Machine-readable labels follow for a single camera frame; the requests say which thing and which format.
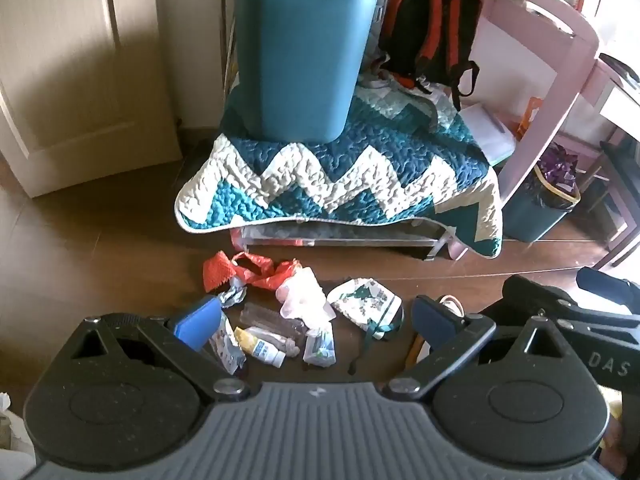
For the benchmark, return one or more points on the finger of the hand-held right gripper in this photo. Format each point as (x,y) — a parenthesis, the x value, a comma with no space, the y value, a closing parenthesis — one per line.
(535,292)
(607,284)

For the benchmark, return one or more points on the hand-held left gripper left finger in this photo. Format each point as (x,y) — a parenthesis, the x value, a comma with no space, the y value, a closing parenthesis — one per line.
(197,326)

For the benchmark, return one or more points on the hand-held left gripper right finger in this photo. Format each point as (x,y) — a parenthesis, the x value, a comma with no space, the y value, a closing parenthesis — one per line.
(436,322)

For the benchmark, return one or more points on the red plastic bag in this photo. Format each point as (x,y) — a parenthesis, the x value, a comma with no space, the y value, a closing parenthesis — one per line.
(260,272)

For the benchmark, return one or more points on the white plastic bag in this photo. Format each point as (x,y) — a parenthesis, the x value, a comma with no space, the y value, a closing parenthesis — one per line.
(305,292)

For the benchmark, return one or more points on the teal plastic bin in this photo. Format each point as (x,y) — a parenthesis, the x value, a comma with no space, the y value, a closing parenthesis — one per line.
(300,60)

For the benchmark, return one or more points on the crumpled silver wrapper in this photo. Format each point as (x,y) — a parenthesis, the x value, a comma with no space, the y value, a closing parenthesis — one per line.
(227,350)
(232,294)

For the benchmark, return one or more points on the yellow white tube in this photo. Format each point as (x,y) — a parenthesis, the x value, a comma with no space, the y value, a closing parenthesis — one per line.
(257,345)

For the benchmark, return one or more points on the clear plastic wrapper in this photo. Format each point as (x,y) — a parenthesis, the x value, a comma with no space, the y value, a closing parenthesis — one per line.
(270,319)

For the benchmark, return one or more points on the green printed white pouch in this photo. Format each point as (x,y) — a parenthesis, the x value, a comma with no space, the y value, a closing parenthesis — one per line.
(365,305)

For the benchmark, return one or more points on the small teal lined bin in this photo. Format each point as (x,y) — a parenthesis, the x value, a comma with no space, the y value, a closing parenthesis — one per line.
(537,210)

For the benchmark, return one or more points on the green white wrapper packet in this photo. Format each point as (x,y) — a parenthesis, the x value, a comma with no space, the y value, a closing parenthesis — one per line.
(320,345)

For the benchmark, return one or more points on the white paper stack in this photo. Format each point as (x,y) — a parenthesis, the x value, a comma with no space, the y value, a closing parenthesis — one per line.
(487,130)

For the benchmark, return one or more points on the orange snack packet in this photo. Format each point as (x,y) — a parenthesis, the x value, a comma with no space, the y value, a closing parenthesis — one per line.
(530,117)

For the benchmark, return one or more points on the teal white zigzag quilt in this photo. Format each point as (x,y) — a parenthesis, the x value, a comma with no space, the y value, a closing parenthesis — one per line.
(350,165)

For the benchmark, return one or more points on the beige wooden wardrobe door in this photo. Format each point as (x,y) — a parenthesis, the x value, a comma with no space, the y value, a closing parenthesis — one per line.
(75,70)

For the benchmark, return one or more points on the black orange backpack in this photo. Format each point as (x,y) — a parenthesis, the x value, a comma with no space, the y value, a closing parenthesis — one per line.
(430,20)

